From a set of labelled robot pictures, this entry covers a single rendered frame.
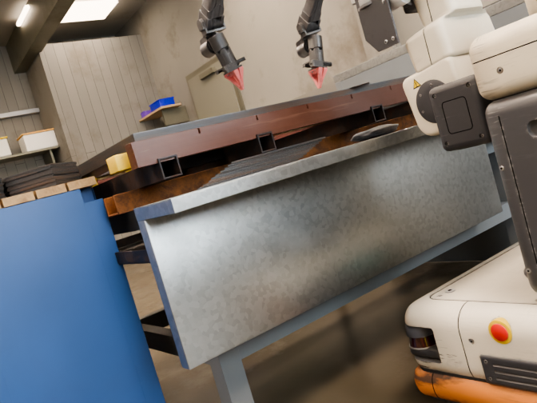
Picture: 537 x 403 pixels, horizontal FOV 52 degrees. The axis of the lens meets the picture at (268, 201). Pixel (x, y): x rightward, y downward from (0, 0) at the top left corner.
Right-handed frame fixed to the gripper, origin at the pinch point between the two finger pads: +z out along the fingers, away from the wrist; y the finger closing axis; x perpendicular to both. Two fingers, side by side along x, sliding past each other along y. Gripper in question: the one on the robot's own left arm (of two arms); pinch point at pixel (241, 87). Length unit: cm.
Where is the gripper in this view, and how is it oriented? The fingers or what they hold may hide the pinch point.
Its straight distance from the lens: 199.4
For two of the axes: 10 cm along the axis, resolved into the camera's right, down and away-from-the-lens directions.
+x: 5.8, -0.9, -8.1
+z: 4.5, 8.6, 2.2
